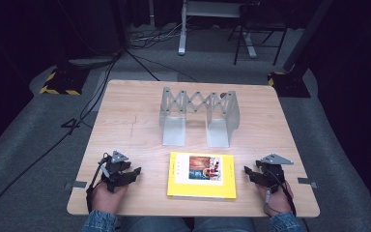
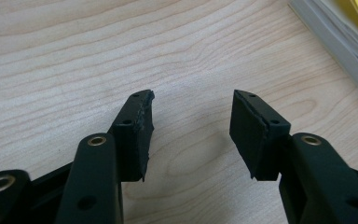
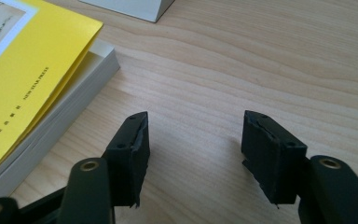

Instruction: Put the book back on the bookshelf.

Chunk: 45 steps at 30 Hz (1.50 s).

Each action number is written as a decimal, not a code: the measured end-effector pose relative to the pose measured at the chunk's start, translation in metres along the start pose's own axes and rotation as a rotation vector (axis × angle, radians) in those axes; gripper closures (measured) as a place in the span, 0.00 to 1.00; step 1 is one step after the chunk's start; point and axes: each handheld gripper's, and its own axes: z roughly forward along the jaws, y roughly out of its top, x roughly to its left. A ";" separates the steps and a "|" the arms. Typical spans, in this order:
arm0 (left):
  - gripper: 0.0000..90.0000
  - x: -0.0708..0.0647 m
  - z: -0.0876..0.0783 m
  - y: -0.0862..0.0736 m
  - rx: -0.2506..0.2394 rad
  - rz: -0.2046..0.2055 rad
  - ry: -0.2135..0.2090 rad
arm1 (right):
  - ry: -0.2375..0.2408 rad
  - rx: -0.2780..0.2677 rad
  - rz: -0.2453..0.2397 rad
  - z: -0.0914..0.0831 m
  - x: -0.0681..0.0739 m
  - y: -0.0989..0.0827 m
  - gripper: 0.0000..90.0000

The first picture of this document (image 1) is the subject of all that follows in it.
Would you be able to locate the person's left hand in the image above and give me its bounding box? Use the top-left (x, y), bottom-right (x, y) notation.
top-left (91, 181), bottom-right (129, 215)

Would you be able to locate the long black floor cable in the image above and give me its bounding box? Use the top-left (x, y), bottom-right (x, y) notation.
top-left (0, 52), bottom-right (121, 223)

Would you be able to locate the grey slanted stand pole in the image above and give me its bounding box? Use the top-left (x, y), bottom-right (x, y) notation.
top-left (282, 0), bottom-right (335, 73)

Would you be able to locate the thin black floor cable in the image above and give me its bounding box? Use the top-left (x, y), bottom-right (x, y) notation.
top-left (125, 49), bottom-right (199, 83)

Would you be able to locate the grey metal expandable book rack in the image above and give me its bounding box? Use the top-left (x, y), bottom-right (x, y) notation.
top-left (158, 86), bottom-right (242, 149)

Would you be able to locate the dark cabinet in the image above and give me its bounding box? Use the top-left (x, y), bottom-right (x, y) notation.
top-left (56, 0), bottom-right (125, 67)

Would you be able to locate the person's right hand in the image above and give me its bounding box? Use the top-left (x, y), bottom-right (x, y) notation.
top-left (256, 180), bottom-right (295, 218)

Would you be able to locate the white desk frame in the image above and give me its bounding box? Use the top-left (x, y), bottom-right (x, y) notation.
top-left (177, 0), bottom-right (259, 60)

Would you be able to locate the left hand-held gripper cable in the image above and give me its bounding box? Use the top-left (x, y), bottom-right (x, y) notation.
top-left (85, 152), bottom-right (111, 214)

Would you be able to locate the bundle of floor cables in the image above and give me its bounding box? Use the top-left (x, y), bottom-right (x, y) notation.
top-left (128, 21), bottom-right (189, 51)

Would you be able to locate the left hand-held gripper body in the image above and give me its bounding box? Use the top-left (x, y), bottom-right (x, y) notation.
top-left (100, 150), bottom-right (133, 194)

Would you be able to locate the person's leg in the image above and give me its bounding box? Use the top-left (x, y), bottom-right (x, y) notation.
top-left (119, 216), bottom-right (195, 232)
top-left (192, 216), bottom-right (271, 232)

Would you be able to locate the striped black stand base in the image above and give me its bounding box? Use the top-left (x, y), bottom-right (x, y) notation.
top-left (39, 68), bottom-right (91, 97)
top-left (267, 70), bottom-right (312, 99)

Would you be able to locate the yellow book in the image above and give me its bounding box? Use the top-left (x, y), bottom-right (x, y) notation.
top-left (166, 151), bottom-right (238, 200)

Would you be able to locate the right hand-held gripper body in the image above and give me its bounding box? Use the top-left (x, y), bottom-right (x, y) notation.
top-left (254, 153), bottom-right (295, 194)

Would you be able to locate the black metal chair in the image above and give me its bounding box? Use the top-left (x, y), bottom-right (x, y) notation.
top-left (226, 2), bottom-right (290, 67)

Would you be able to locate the person's right leg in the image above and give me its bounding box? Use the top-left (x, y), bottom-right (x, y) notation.
top-left (192, 216), bottom-right (271, 232)

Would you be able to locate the person's left leg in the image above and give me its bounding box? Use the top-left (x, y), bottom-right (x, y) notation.
top-left (119, 216), bottom-right (195, 232)

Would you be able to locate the grey tape strip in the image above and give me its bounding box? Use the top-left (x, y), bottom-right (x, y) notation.
top-left (64, 180), bottom-right (89, 190)
top-left (297, 176), bottom-right (320, 189)

